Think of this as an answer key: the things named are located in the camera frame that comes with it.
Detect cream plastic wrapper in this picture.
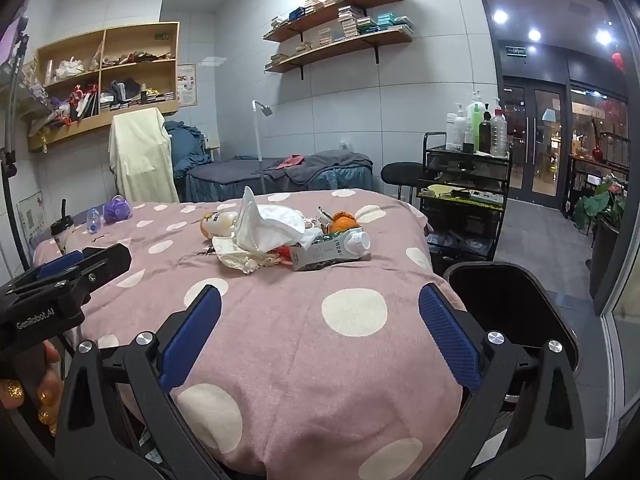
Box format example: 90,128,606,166
212,237,281,275

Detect grey covered massage bed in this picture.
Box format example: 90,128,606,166
186,152,375,203

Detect black stool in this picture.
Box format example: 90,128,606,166
381,161,426,203

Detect person's left hand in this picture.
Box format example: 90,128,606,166
0,339,65,438

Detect cream towel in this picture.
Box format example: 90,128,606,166
109,107,181,204

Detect dark brown bottle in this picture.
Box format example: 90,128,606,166
477,102,493,155

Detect black stand pole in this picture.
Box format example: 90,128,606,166
0,15,32,271

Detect white paper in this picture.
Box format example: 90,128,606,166
234,186,307,253

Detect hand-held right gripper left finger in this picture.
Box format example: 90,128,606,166
55,284,223,480

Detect black cart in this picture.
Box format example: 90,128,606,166
417,131,513,276

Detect grey milk carton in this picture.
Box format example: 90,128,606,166
290,227,372,272

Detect white pump bottle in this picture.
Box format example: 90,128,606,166
446,103,468,151

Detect bottle with orange label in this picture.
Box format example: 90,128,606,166
200,211,240,238

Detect glass double door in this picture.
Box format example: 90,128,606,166
501,77,568,208

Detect white floor lamp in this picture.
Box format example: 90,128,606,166
251,100,273,195

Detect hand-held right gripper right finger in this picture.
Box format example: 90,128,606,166
419,282,587,480

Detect wall shelves with boxes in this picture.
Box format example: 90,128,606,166
267,5,416,68

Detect blue cloth pile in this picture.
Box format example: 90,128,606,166
165,120,213,181

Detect pink polka-dot blanket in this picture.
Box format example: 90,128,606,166
32,189,468,480

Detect wooden wall cabinet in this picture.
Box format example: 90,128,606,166
27,21,181,153

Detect wall poster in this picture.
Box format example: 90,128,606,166
176,63,198,107

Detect wall chart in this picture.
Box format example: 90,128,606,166
17,192,49,251

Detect clear plastic bottle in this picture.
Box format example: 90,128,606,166
490,99,510,157

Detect black trash bin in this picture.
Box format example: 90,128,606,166
442,261,582,386

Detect bottles on cart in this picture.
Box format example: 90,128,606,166
465,91,488,153

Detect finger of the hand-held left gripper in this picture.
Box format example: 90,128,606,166
50,243,133,307
0,251,86,297

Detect purple bag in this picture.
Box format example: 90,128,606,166
102,195,133,223

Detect cup with black straw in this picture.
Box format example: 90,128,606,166
50,200,77,256

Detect potted plant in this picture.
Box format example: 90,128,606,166
572,175,628,301

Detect wooden wall shelf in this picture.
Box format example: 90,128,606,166
263,0,405,43
265,25,415,81

